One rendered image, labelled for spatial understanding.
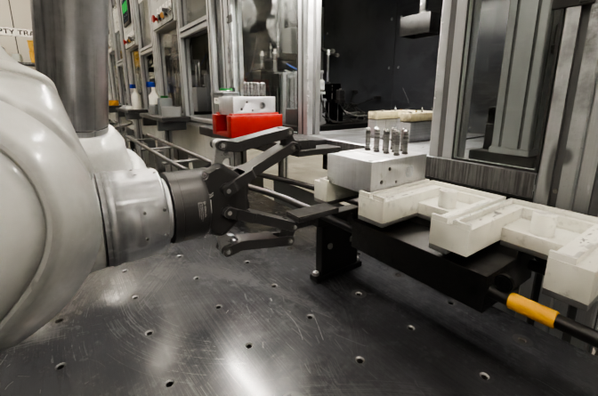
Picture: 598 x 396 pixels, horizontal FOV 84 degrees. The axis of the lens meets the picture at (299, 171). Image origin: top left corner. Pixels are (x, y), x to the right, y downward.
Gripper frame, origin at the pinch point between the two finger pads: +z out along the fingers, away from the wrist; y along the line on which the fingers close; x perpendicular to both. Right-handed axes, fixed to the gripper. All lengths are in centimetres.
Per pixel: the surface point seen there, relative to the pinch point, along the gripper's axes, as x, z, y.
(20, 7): 768, -66, 164
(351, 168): 0.1, 6.2, 0.9
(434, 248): -14.8, 5.6, -5.8
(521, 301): -23.5, 7.1, -8.4
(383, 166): -3.9, 8.8, 1.6
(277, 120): 44.5, 20.5, 4.9
